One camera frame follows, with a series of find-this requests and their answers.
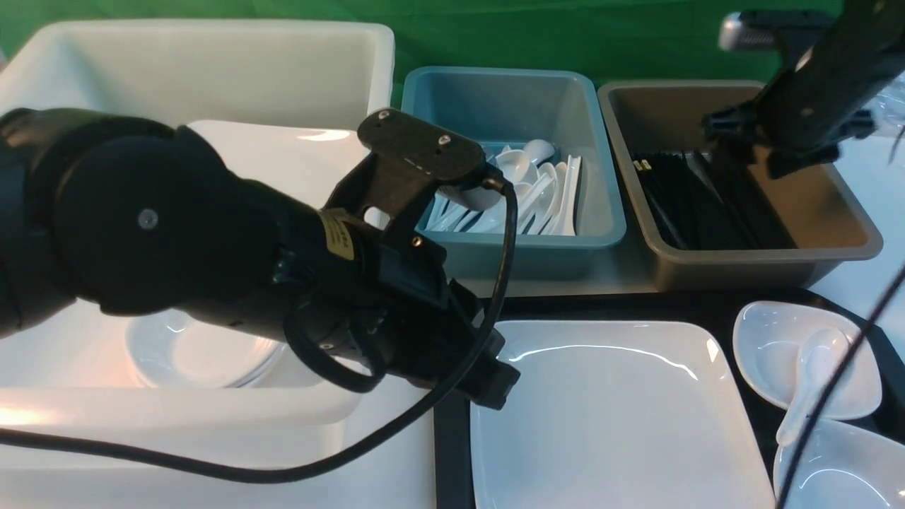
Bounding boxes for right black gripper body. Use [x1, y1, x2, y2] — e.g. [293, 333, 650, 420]
[701, 71, 877, 180]

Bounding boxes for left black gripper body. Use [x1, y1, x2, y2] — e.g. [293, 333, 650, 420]
[284, 241, 520, 410]

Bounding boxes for small white bowl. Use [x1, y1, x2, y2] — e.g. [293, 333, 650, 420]
[732, 300, 883, 420]
[785, 420, 904, 508]

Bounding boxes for white ceramic soup spoon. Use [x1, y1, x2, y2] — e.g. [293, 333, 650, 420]
[776, 328, 850, 447]

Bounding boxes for white square rice plate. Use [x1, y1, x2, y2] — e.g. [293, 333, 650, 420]
[471, 321, 774, 508]

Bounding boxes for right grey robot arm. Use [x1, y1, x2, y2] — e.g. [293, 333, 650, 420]
[702, 1, 904, 178]

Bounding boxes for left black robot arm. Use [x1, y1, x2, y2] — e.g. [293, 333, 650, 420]
[1, 107, 520, 410]

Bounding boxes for brown plastic bin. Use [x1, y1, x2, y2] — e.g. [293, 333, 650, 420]
[597, 80, 883, 292]

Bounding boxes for pile of black chopsticks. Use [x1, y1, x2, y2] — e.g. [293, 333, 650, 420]
[631, 149, 796, 251]

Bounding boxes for stacked white square plates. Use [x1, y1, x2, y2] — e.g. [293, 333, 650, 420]
[188, 119, 369, 209]

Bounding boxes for black serving tray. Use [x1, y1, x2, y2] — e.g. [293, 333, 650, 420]
[433, 288, 904, 508]

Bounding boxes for pile of white spoons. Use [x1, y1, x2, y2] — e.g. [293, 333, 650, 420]
[426, 139, 583, 236]

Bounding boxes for stacked small white bowls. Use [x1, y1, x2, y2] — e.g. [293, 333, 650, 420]
[124, 310, 285, 389]

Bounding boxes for teal plastic bin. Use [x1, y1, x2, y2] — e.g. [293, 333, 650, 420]
[402, 66, 626, 281]

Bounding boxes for large white plastic tub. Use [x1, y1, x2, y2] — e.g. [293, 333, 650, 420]
[2, 20, 395, 468]

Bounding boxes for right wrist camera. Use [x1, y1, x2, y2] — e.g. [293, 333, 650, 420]
[718, 9, 835, 66]

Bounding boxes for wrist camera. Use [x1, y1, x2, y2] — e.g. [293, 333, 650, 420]
[324, 107, 508, 244]
[718, 9, 835, 66]

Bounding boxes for left black cable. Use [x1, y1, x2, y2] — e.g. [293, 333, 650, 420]
[0, 177, 519, 484]

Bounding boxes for black cable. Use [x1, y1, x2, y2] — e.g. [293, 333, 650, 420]
[776, 120, 905, 509]
[0, 177, 519, 484]

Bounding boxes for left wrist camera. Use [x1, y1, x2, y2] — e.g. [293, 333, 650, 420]
[324, 107, 508, 244]

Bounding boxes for right black cable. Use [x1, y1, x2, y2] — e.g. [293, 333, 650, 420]
[776, 120, 905, 509]

